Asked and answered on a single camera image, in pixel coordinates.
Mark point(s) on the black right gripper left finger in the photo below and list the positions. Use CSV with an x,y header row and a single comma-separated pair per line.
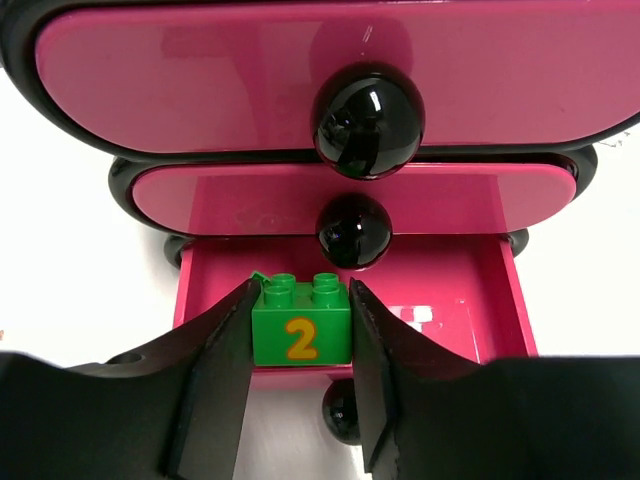
x,y
172,408

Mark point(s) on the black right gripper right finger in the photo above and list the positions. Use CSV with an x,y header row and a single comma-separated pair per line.
x,y
425,412

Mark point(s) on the green lego brick number two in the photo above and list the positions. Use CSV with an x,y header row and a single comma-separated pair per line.
x,y
302,324

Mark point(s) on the black pink drawer organizer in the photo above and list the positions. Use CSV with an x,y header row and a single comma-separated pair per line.
x,y
470,118

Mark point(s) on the green 2x3 lego brick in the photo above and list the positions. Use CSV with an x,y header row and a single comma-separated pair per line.
x,y
262,278

